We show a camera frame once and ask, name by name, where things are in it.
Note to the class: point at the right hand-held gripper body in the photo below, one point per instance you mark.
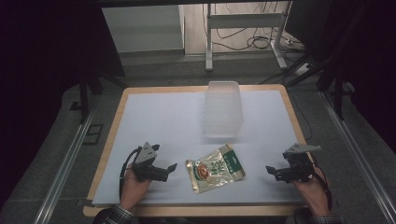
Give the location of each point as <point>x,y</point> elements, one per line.
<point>297,168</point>

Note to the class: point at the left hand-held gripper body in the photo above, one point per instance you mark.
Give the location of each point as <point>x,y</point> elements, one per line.
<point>146,170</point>

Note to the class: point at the person's left hand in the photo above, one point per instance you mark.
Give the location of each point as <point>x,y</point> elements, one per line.
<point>134,189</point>

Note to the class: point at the person's right hand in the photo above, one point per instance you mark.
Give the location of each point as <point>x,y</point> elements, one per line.
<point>311,193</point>

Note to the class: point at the white table mat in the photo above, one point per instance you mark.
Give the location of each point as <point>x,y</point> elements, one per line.
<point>174,124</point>

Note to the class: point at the green and gold snack packet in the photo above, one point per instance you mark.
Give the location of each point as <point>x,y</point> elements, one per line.
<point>214,169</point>

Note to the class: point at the black floor plate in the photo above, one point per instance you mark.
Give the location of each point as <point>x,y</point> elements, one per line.
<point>93,134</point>

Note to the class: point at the clear plastic container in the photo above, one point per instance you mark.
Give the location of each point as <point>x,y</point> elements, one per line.
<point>223,109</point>

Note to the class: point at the black stand leg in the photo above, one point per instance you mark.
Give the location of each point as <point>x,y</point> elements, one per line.
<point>84,99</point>
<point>338,96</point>

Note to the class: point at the white power strip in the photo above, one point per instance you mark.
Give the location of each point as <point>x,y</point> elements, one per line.
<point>302,68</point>

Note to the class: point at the white board panel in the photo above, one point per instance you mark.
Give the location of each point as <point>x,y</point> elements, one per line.
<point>143,28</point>

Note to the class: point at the metal floor rail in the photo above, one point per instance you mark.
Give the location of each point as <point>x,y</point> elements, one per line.
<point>67,168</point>
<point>361,158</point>

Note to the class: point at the white metal desk frame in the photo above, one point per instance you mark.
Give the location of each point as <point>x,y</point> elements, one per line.
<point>246,20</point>

